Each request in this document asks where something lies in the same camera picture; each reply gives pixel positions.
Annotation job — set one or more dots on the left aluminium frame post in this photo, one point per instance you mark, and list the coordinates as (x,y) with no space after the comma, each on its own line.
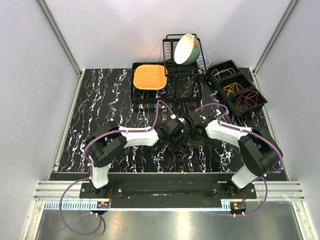
(44,8)

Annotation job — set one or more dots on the aluminium frame post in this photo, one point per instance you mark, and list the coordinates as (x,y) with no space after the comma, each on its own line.
(290,9)
(44,8)

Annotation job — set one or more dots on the orange woven basket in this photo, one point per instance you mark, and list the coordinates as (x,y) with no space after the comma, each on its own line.
(150,77)

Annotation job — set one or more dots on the black tray rack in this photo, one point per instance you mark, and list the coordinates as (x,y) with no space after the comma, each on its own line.
(179,90)

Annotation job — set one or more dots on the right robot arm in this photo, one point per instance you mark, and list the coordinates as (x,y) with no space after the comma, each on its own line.
(260,153)

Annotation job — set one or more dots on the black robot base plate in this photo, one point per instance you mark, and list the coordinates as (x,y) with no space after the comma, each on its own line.
(125,185)

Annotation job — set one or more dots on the clear plastic cup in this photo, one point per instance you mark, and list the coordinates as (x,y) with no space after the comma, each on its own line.
(203,63)

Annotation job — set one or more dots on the slotted cable duct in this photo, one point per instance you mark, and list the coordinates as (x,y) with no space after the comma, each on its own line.
(137,205)

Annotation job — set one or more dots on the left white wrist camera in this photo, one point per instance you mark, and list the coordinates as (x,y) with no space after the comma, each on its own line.
(183,121)

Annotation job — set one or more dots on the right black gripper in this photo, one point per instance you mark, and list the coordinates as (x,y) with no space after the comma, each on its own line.
(193,143)

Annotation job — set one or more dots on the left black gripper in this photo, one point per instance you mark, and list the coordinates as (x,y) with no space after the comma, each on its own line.
(179,147)

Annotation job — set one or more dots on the black wire dish rack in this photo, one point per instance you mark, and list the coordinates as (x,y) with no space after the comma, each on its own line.
(174,70)

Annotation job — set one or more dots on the black compartment bin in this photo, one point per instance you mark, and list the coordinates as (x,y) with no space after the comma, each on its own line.
(235,89)

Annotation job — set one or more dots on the right aluminium frame post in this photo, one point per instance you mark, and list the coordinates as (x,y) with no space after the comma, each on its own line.
(290,9)

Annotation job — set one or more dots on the cream ceramic bowl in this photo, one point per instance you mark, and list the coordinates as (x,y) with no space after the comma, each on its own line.
(187,50)

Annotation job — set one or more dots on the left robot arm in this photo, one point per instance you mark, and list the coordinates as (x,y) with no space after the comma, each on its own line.
(108,142)

